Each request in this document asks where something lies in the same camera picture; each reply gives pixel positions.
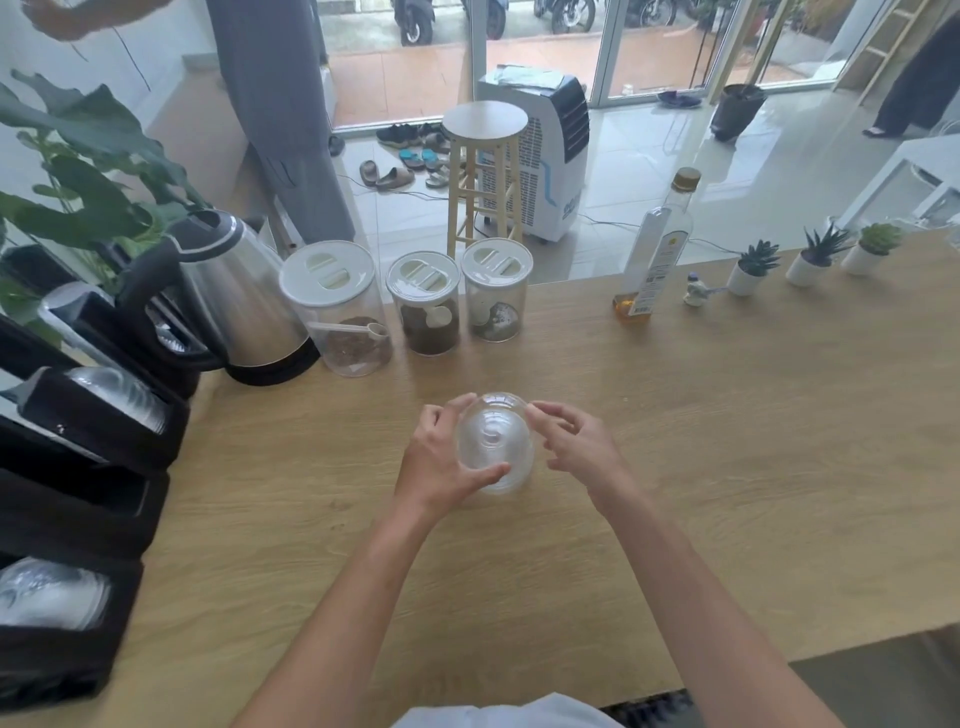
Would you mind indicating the white portable air cooler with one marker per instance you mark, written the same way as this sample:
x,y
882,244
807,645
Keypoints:
x,y
562,150

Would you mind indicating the small white figurine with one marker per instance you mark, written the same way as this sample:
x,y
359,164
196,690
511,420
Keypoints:
x,y
696,292

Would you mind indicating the black cup lid organizer rack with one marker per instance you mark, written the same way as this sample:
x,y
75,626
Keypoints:
x,y
75,510

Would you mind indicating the wooden ladder shelf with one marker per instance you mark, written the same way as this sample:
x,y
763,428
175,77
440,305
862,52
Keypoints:
x,y
892,30

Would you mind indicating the row of parked motorbikes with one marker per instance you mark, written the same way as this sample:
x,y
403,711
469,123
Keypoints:
x,y
412,19

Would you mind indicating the pair of blue slippers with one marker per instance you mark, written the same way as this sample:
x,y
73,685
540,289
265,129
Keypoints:
x,y
679,99

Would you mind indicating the spiky succulent in white pot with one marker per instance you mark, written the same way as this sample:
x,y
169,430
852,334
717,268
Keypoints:
x,y
804,271

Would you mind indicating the steel electric kettle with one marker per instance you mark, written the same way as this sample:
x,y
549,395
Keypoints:
x,y
240,300

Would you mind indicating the light green succulent white pot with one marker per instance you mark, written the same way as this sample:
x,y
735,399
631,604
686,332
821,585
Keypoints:
x,y
861,260

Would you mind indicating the clear jar of dark grounds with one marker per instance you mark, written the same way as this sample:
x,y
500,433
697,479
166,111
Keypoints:
x,y
422,274

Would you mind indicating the person's right hand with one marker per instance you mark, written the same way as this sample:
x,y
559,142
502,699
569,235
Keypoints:
x,y
592,457

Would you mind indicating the person's right forearm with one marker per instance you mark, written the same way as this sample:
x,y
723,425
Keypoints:
x,y
712,622

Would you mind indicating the round wooden stool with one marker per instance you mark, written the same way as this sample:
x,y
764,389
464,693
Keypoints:
x,y
484,120

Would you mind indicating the white shirt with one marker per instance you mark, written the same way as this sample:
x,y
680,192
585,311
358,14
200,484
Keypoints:
x,y
517,712

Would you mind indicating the clear jar with white lid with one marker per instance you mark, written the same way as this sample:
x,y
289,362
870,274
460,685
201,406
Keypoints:
x,y
496,262

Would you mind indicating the person's left forearm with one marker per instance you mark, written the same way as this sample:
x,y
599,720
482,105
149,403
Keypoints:
x,y
352,630

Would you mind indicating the large clear jar white lid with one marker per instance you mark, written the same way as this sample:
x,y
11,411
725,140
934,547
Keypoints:
x,y
326,270

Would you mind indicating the rosette succulent in white pot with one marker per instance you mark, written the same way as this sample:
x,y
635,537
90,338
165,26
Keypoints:
x,y
744,283

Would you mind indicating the person's left hand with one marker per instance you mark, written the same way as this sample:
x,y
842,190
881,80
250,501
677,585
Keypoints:
x,y
431,469

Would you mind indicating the large leafy potted plant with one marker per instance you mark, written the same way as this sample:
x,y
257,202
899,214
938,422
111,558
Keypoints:
x,y
82,135

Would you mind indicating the white side table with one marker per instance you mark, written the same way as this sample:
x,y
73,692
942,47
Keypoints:
x,y
922,154

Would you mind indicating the tall glass oil bottle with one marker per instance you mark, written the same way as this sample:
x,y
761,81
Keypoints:
x,y
660,247

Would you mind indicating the row of shoes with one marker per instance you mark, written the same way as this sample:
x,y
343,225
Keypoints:
x,y
390,178

